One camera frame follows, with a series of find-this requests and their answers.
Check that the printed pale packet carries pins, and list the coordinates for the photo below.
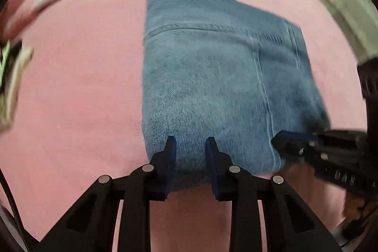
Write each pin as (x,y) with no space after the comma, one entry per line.
(13,86)

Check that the blue denim jeans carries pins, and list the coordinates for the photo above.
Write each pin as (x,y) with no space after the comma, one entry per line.
(212,69)

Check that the pink pillow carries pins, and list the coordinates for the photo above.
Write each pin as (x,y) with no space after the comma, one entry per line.
(20,7)

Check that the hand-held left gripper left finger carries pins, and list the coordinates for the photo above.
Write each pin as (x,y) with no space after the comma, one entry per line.
(169,172)

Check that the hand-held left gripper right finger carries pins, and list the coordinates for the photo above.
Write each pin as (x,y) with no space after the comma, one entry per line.
(213,172)

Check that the pink blanket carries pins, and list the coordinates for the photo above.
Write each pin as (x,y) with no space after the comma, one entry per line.
(82,77)

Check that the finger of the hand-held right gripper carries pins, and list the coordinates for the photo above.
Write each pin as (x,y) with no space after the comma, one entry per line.
(292,141)

